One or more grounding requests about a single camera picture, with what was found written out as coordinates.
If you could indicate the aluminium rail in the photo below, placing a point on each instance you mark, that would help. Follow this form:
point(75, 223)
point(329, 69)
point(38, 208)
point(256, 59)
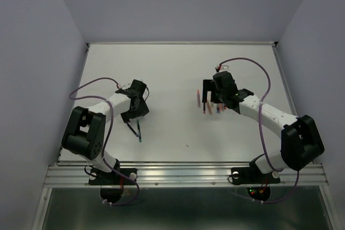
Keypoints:
point(292, 106)
point(150, 174)

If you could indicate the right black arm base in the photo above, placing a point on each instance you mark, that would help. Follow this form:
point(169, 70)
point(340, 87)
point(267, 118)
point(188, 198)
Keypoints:
point(258, 184)

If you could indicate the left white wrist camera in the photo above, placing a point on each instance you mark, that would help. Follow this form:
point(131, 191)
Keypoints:
point(125, 86)

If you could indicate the dark blue pen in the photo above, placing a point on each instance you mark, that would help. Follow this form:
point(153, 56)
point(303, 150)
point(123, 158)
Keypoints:
point(132, 130)

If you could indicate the orange fine pen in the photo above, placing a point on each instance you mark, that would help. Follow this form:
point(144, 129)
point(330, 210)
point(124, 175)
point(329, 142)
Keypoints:
point(209, 107)

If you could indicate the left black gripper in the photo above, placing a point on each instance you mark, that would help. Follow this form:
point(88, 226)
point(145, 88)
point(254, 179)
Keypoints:
point(142, 110)

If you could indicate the aluminium right side rail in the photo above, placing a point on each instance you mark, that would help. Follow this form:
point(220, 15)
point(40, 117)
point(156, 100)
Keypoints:
point(292, 106)

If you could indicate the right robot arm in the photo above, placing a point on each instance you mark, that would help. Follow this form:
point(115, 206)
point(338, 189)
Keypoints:
point(273, 119)

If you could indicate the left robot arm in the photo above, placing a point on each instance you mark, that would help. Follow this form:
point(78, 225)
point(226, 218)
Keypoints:
point(85, 131)

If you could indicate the green orange pen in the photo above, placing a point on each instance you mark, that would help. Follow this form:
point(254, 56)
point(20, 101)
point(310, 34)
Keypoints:
point(139, 131)

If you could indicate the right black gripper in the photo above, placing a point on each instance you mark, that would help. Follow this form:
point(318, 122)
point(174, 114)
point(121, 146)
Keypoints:
point(208, 84)

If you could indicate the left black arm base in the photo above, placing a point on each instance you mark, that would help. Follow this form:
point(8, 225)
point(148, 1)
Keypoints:
point(115, 189)

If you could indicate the aluminium front rail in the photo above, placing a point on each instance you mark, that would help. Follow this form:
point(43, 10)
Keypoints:
point(150, 174)

